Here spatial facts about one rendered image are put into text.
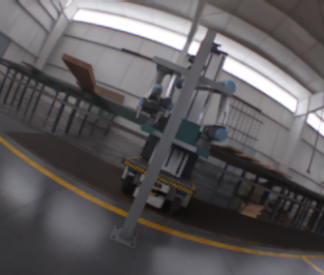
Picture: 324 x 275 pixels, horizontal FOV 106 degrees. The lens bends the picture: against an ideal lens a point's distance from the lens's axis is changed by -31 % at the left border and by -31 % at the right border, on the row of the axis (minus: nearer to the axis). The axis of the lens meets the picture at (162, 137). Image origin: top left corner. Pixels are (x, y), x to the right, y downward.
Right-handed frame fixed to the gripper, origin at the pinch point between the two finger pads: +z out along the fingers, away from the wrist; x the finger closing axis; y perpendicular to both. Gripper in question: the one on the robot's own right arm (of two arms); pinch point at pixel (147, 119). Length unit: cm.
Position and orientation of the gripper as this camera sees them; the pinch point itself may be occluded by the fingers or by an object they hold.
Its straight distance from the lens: 121.6
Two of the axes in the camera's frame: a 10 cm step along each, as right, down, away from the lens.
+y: -0.9, 4.1, 9.1
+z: -2.6, 8.7, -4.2
